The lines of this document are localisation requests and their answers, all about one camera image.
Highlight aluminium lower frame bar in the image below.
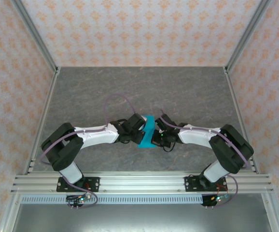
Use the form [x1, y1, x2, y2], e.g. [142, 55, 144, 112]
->
[261, 193, 279, 232]
[0, 193, 22, 232]

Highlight aluminium corner post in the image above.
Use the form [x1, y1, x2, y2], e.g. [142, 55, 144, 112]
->
[223, 0, 272, 71]
[10, 0, 59, 73]

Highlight cyan cloth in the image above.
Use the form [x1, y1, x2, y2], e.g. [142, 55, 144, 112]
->
[138, 115, 157, 149]

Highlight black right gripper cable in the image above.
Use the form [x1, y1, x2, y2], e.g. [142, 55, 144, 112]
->
[163, 142, 176, 153]

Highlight aluminium cross rail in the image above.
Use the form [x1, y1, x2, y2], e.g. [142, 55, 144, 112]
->
[10, 172, 274, 194]

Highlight aluminium side rail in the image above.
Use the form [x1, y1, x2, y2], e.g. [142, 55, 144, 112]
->
[223, 66, 260, 174]
[23, 67, 62, 174]

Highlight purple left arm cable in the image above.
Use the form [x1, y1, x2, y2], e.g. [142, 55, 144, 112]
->
[40, 93, 99, 210]

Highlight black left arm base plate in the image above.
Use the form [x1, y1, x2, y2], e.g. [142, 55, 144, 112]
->
[56, 176, 100, 193]

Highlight slotted grey cable duct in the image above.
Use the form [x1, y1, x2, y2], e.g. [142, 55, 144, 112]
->
[21, 195, 203, 204]

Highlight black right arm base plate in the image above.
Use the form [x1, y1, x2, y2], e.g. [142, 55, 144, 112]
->
[184, 176, 228, 193]

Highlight grey metal sheet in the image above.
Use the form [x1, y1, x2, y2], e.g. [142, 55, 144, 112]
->
[10, 203, 273, 232]

